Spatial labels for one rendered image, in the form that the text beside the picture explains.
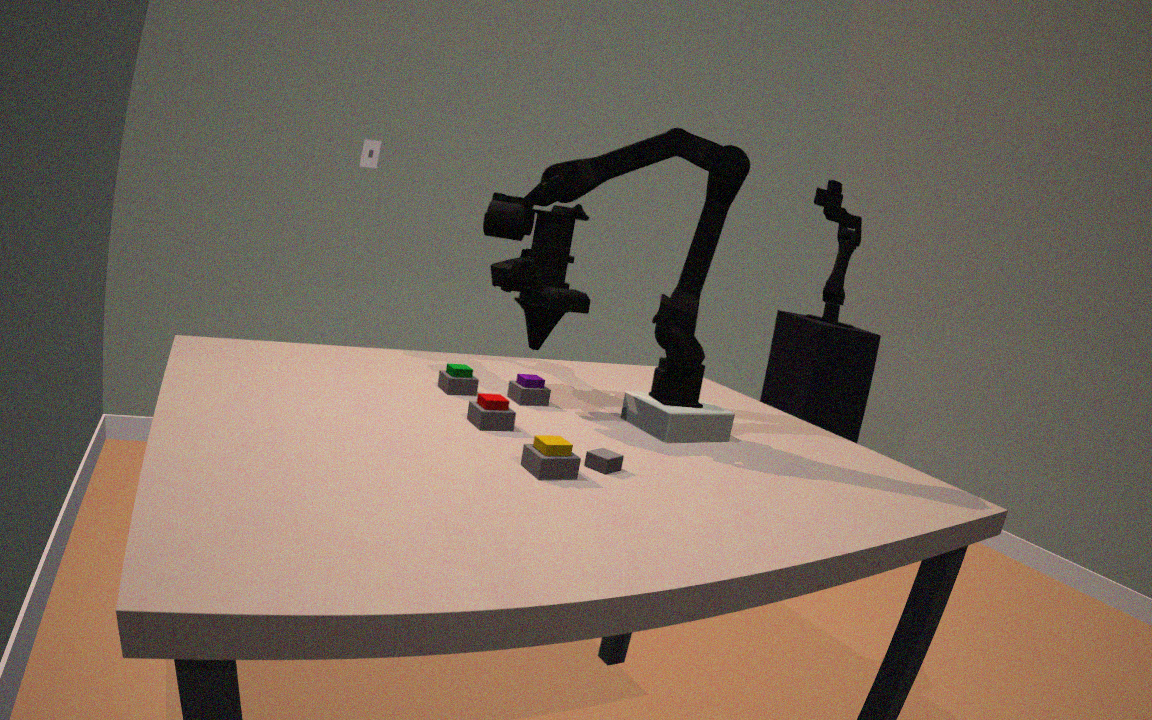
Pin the purple button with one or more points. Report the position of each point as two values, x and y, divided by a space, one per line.
529 390

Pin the red button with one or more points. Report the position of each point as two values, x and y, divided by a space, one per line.
491 413

